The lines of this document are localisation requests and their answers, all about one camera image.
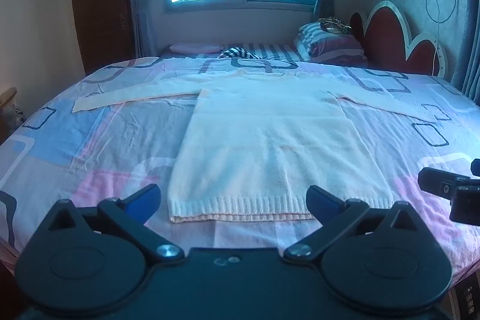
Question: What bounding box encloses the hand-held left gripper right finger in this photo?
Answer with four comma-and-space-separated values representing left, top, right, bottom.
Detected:
283, 185, 427, 264

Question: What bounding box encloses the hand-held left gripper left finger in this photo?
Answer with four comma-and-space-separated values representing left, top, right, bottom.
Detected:
45, 184, 185, 264

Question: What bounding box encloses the patterned pink blue bedsheet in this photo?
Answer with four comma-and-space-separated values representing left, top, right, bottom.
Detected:
0, 55, 480, 279

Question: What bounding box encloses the red white headboard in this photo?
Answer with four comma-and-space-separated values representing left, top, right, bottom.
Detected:
349, 1, 448, 77

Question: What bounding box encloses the striped mattress sheet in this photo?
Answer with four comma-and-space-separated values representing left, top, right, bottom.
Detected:
159, 42, 372, 67

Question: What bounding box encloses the striped pillow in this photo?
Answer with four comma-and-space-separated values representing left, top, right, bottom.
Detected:
293, 22, 368, 62

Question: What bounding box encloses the pink pillow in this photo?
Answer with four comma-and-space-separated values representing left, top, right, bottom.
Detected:
169, 43, 222, 54

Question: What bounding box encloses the striped folded garment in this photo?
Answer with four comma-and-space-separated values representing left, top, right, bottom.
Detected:
217, 47, 263, 60

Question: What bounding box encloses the wooden cabinet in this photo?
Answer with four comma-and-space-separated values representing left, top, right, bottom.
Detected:
0, 87, 19, 109

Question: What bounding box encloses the gold patterned cloth on pillow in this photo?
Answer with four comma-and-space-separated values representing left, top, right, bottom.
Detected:
318, 17, 353, 32

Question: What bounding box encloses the white charging cable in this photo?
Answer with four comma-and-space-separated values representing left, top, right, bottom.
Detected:
431, 20, 443, 76

